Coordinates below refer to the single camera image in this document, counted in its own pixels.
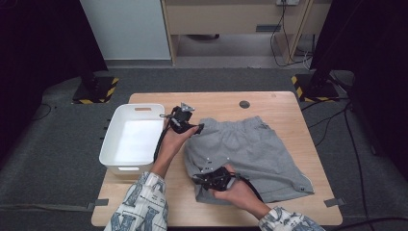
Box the right hand-held gripper black cable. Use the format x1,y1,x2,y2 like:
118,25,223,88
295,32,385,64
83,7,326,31
234,172,265,204

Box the person's left hand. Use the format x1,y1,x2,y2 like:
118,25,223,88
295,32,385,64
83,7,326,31
158,120,200,162

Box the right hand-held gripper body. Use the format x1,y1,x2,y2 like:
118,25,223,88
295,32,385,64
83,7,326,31
199,156,238,192

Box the looped black floor cable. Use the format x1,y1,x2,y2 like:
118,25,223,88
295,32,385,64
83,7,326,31
301,97,350,147

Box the black curtain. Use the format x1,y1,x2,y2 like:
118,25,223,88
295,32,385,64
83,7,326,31
0,0,109,167
309,0,408,182

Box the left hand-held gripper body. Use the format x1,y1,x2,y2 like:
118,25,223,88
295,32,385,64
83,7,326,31
159,102,197,135

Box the black stand with striped base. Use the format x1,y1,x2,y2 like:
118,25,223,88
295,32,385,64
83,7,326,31
291,61,342,104
71,62,120,106

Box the white plastic bin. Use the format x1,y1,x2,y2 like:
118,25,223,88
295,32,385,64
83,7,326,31
98,103,166,177

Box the grey shorts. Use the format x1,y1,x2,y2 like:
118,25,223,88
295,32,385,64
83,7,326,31
183,115,316,206

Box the long black floor cable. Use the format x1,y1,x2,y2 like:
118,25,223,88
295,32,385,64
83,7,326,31
343,102,373,231

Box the person's right hand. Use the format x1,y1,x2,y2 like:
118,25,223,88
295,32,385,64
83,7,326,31
209,164,262,215

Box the white cabinet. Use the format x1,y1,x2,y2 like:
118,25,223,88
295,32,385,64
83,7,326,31
80,0,172,62

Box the thin black floor cable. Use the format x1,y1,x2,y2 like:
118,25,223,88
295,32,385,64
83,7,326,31
32,102,58,122

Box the black power cable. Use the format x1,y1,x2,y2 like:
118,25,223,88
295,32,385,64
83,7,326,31
269,2,314,68

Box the white cable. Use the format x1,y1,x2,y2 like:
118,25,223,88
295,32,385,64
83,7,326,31
302,50,315,70

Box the grey tape piece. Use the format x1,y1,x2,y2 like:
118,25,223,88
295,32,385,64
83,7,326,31
323,197,347,208
86,198,110,211

